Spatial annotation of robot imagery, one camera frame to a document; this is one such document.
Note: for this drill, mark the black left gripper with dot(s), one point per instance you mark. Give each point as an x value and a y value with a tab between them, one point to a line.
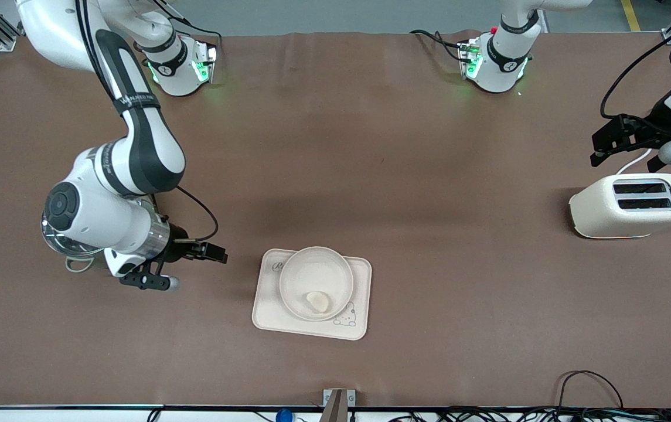
650	127

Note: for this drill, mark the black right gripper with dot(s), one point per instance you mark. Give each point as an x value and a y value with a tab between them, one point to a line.
178	247

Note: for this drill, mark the round cream plate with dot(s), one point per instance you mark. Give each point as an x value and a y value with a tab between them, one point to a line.
314	275

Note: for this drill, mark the small white steamed bun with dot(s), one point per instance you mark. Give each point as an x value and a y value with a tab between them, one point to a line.
319	302

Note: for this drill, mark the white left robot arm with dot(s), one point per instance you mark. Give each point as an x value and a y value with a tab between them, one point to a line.
502	64

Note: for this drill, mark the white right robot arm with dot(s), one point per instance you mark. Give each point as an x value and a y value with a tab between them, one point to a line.
147	146

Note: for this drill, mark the cream two-slot toaster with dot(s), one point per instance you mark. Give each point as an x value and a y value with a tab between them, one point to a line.
599	208

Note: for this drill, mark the cream rabbit print tray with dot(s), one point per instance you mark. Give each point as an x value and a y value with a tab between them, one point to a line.
265	310

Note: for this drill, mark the blue round knob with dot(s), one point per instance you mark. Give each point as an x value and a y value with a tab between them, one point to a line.
284	415

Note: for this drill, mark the brown table mat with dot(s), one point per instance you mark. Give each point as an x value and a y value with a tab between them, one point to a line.
429	146

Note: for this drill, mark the grey metal camera mount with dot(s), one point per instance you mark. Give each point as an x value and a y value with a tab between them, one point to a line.
338	404

